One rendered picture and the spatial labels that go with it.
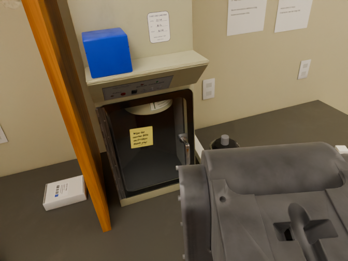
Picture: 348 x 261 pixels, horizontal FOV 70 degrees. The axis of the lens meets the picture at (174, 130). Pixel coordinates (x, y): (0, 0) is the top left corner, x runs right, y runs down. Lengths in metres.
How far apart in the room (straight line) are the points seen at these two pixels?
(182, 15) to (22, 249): 0.93
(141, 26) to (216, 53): 0.67
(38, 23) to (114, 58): 0.17
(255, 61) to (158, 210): 0.94
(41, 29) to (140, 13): 0.25
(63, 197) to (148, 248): 0.41
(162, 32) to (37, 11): 0.31
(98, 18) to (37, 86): 0.60
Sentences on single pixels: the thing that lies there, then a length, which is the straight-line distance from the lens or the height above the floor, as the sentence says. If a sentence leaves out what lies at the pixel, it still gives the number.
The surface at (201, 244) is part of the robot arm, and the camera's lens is 0.17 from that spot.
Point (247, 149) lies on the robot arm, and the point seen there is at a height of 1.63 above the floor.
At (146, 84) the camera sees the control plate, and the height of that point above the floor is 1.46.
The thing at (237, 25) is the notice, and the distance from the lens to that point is 1.36.
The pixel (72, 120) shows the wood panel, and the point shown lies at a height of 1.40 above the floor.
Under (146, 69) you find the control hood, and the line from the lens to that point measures 0.65.
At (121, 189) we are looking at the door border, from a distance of 0.97.
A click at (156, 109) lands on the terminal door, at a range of 0.81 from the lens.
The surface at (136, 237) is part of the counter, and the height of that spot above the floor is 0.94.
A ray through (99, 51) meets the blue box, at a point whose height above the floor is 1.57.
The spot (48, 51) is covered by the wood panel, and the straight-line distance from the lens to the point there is 0.64.
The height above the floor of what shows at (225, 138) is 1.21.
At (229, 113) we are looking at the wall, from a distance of 1.53.
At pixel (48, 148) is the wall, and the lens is 1.38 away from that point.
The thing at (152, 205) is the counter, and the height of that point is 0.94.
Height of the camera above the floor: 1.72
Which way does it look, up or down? 33 degrees down
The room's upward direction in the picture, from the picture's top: 4 degrees counter-clockwise
